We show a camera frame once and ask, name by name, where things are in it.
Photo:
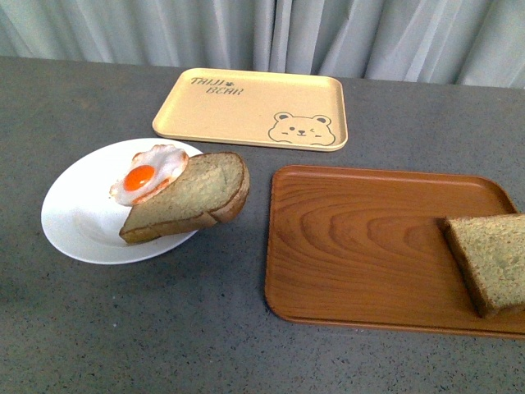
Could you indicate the grey pleated curtain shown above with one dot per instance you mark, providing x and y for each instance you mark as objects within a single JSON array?
[{"x": 445, "y": 42}]

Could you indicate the brown wooden tray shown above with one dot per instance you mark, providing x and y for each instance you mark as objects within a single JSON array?
[{"x": 364, "y": 248}]

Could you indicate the fried egg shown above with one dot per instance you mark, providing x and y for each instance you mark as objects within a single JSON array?
[{"x": 150, "y": 172}]

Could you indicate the bread slice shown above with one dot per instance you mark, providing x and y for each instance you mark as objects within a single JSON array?
[
  {"x": 137, "y": 226},
  {"x": 212, "y": 190},
  {"x": 490, "y": 254}
]

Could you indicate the white round plate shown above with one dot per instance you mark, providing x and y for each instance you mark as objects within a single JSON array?
[{"x": 80, "y": 218}]

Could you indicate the beige bear tray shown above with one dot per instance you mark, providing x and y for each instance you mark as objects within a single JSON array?
[{"x": 255, "y": 108}]

